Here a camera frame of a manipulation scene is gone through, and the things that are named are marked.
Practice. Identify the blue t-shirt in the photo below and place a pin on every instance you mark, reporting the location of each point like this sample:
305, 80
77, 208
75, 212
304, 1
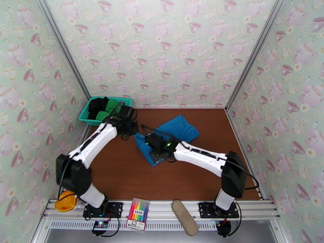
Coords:
177, 128

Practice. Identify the green garment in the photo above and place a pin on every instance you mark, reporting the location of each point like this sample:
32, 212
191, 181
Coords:
111, 104

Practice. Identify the black garment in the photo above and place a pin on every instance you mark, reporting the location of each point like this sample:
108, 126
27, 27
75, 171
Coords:
95, 107

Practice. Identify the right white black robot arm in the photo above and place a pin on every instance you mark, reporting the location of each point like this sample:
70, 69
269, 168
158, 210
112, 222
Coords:
202, 156

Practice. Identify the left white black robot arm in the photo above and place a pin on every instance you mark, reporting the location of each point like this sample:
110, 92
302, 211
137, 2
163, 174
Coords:
93, 146

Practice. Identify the teal plastic laundry basket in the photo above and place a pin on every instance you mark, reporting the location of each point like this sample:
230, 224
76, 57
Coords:
84, 117

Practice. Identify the pack of coloured highlighters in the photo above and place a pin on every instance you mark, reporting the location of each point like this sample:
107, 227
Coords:
138, 214

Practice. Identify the beige oblong stone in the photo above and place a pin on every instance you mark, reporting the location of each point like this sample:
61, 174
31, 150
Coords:
186, 219

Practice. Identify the orange translucent plastic lid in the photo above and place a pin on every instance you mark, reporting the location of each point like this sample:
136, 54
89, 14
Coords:
66, 203

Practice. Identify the small circuit board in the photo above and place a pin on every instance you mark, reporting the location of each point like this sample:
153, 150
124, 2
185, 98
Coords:
100, 225

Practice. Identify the aluminium front rail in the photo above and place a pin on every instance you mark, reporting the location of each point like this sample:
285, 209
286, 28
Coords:
162, 208

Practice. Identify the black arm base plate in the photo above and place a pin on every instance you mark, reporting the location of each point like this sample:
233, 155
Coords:
206, 210
115, 209

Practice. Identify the aluminium frame post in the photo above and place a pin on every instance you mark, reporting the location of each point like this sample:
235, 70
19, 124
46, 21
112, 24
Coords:
255, 52
63, 50

